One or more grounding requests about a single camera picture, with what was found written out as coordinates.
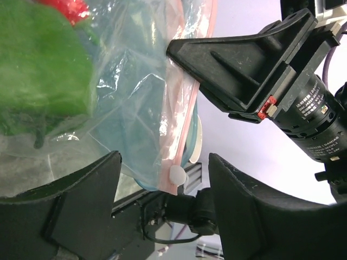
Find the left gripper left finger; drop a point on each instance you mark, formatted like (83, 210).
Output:
(72, 213)

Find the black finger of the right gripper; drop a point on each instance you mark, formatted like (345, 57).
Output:
(235, 72)

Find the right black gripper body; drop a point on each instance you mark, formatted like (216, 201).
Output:
(300, 104)

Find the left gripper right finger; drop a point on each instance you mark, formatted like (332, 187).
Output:
(256, 221)

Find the clear zip top bag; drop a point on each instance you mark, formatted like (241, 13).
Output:
(127, 43)

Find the green bell pepper toy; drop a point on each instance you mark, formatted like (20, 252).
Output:
(46, 72)

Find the red chili toy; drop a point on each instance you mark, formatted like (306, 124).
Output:
(74, 11)

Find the teal plastic food container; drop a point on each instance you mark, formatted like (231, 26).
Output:
(158, 142)

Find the white bowl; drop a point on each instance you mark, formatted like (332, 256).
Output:
(198, 145)

